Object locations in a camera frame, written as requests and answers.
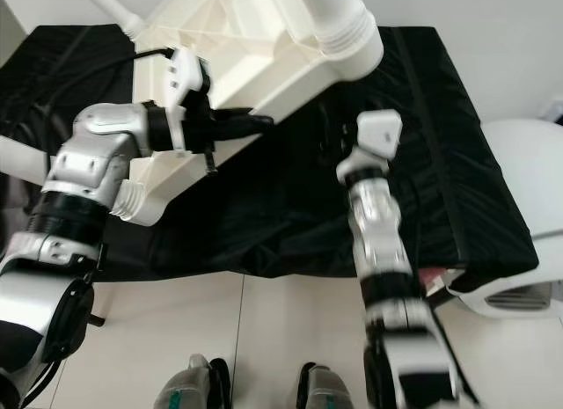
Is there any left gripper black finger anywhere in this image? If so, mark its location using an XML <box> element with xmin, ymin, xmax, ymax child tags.
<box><xmin>210</xmin><ymin>107</ymin><xmax>276</xmax><ymax>142</ymax></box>

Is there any white plastic children table top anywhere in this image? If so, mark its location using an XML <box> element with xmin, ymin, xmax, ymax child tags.
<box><xmin>118</xmin><ymin>0</ymin><xmax>386</xmax><ymax>226</ymax></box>

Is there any black table cover cloth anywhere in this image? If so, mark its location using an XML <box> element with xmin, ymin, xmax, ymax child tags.
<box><xmin>0</xmin><ymin>24</ymin><xmax>540</xmax><ymax>281</ymax></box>

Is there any grey robot left foot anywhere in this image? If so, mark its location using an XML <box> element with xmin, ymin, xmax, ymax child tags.
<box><xmin>162</xmin><ymin>354</ymin><xmax>230</xmax><ymax>409</ymax></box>

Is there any white domed appliance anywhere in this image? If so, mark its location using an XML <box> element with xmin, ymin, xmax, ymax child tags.
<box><xmin>449</xmin><ymin>119</ymin><xmax>563</xmax><ymax>321</ymax></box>

